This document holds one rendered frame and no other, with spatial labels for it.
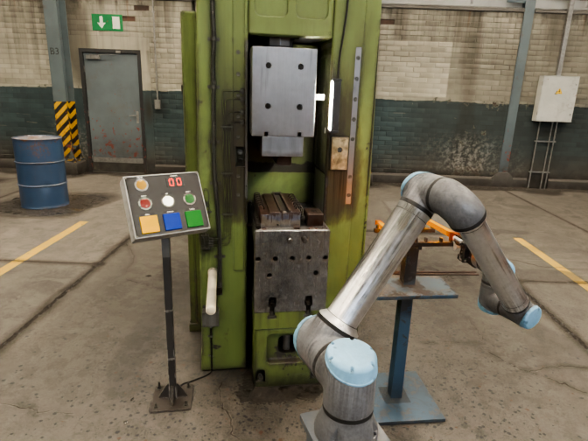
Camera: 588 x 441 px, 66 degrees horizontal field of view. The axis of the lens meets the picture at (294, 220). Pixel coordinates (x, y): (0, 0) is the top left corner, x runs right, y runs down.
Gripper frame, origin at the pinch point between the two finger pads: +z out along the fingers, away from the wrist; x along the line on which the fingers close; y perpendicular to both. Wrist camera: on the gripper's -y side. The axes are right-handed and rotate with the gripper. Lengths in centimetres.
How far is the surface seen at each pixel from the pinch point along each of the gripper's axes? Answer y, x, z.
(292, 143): -34, -70, 39
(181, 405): 99, -123, 24
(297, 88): -59, -69, 39
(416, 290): 30.8, -10.2, 11.0
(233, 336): 78, -97, 53
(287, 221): 5, -70, 39
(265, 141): -35, -83, 39
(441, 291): 30.6, 1.0, 8.3
